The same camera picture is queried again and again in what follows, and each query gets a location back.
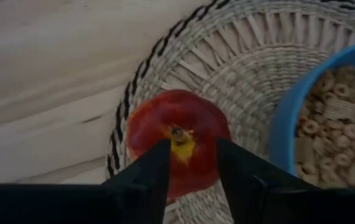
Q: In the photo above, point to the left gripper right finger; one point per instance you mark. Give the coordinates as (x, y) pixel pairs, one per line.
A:
(246, 177)

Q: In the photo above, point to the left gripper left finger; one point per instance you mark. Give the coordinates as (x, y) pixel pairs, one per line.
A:
(143, 186)

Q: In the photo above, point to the red apple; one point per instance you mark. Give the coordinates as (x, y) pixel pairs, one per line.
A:
(177, 109)

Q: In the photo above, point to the blue bowl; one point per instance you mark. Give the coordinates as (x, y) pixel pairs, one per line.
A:
(285, 124)

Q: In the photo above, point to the oat cereal rings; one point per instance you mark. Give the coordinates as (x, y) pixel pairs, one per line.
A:
(336, 130)

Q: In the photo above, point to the round woven placemat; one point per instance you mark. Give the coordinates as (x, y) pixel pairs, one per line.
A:
(243, 71)

